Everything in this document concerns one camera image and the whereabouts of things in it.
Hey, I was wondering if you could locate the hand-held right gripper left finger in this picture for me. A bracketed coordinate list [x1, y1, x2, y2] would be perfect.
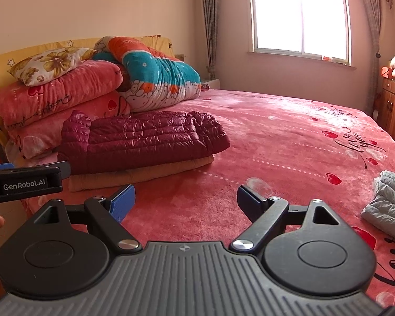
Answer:
[33, 184, 143, 254]

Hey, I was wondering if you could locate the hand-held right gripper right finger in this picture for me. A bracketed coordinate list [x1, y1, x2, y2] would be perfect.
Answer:
[230, 185, 341, 253]

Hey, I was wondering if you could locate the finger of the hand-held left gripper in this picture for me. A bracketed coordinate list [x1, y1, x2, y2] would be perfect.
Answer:
[0, 160, 72, 179]

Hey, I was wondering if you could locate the dark red down jacket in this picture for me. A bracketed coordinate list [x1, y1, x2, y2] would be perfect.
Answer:
[57, 110, 231, 175]

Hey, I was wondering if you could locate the tan folded garment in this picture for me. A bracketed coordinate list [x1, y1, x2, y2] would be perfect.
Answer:
[67, 155, 215, 192]

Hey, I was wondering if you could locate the pink heart folded blanket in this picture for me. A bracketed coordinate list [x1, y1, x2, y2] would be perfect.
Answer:
[5, 90, 132, 160]

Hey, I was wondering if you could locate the coral pink folded blanket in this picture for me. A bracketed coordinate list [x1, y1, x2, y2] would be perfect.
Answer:
[0, 60, 126, 127]

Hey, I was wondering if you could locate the floral pillow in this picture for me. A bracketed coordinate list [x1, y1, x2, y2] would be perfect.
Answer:
[8, 47, 97, 87]

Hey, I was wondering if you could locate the yellow star headboard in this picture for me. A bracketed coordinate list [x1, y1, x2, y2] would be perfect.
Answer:
[0, 34, 176, 145]

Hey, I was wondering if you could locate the white nightstand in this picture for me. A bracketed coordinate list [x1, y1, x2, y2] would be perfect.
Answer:
[199, 78, 221, 90]

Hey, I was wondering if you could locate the teal and orange quilt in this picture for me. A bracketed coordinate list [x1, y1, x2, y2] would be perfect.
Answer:
[92, 36, 202, 112]

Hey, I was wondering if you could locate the grey down jacket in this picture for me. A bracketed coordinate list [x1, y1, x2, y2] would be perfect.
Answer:
[360, 170, 395, 246]

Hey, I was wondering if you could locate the long grey checked curtain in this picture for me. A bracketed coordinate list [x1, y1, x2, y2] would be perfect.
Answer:
[199, 0, 222, 81]

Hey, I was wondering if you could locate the window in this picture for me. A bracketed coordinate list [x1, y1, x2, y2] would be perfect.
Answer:
[247, 0, 357, 70]

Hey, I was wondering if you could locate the short grey checked curtain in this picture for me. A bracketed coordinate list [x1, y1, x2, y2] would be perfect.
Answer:
[357, 0, 382, 116]

